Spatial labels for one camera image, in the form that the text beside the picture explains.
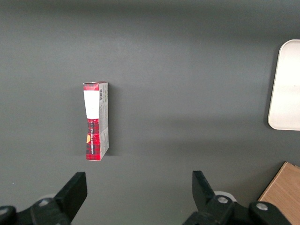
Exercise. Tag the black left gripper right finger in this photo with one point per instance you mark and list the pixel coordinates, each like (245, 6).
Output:
(206, 194)

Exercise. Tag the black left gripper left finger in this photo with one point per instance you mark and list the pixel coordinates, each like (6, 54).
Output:
(70, 194)

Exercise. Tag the beige rectangular tray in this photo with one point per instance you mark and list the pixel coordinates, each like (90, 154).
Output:
(286, 86)

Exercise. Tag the wooden drawer cabinet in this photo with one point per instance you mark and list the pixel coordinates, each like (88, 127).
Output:
(284, 189)

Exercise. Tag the red plaid carton box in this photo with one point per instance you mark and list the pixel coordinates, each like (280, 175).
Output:
(96, 122)

